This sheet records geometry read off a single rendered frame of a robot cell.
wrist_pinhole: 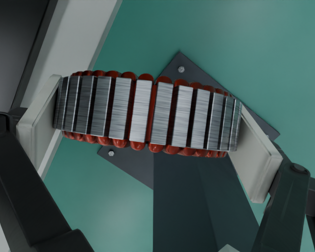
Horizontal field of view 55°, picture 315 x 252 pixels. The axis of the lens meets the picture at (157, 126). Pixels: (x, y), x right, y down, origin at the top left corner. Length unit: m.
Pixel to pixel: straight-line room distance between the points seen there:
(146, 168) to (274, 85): 0.55
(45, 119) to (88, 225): 1.23
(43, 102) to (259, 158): 0.11
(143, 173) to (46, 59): 0.94
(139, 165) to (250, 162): 1.00
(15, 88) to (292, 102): 1.01
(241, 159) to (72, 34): 0.16
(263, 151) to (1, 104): 0.20
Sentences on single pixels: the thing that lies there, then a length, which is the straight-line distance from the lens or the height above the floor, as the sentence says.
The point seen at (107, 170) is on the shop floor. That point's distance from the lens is 1.20.
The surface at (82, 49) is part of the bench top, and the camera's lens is 0.26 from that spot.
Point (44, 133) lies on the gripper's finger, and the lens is 0.16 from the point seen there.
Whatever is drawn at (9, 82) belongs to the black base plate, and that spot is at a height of 0.77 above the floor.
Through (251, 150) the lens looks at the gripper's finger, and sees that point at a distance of 0.17.
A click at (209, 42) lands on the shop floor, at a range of 1.03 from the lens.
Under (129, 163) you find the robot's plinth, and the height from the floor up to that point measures 0.02.
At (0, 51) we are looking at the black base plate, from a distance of 0.26.
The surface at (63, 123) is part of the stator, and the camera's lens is 0.16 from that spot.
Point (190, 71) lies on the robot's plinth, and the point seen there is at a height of 0.02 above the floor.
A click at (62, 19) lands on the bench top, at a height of 0.75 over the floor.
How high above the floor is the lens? 1.00
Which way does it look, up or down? 66 degrees down
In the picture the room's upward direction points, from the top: 179 degrees clockwise
